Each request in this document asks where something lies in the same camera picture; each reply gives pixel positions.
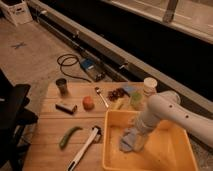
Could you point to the blue grey towel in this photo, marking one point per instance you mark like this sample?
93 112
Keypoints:
132 140

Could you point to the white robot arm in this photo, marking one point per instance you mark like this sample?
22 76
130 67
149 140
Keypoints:
165 106

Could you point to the green plastic cup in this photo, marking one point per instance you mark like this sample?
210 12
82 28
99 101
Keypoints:
135 100

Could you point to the white paper cup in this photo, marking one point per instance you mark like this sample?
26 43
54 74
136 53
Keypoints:
149 86

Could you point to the metal cup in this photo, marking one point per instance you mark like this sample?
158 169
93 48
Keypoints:
61 84

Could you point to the dark grapes bunch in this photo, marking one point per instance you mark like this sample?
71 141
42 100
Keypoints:
115 94

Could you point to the yellow banana toy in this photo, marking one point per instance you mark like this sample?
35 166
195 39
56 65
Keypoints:
118 104

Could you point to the blue small object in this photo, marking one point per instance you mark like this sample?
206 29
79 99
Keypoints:
129 89

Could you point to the blue power device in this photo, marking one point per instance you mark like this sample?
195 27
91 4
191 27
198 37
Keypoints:
93 71

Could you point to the black rectangular block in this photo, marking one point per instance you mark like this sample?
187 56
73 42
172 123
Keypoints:
66 109

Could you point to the wooden board table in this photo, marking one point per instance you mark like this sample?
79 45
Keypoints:
45 153

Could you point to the green cucumber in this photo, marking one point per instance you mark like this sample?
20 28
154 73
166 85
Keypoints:
67 135

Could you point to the yellow plastic bin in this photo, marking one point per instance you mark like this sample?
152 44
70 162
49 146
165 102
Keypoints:
167 149

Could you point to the black chair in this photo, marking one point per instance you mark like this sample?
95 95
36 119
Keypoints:
14 117

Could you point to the white cardboard box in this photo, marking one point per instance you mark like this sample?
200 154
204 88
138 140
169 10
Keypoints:
17 14

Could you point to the white handled peeler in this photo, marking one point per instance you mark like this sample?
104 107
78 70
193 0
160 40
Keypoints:
96 133

